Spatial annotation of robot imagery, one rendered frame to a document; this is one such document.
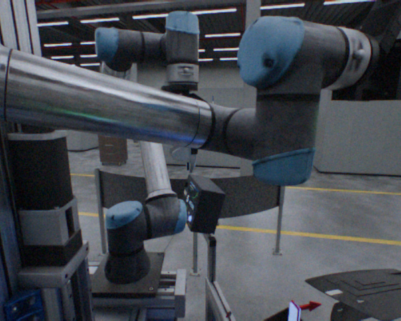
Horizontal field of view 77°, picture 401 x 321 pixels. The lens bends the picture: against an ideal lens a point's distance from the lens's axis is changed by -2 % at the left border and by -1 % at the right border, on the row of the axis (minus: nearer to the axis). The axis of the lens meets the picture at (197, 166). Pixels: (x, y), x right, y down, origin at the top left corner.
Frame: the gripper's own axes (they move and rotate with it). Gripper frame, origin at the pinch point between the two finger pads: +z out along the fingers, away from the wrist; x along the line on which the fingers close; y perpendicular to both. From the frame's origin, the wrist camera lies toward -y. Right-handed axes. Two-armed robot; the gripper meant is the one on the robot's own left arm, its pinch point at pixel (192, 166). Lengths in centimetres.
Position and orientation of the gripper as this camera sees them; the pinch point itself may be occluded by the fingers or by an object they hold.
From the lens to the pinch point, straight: 65.4
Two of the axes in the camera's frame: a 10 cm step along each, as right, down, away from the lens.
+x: 2.4, 2.2, -9.5
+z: 0.0, 9.7, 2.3
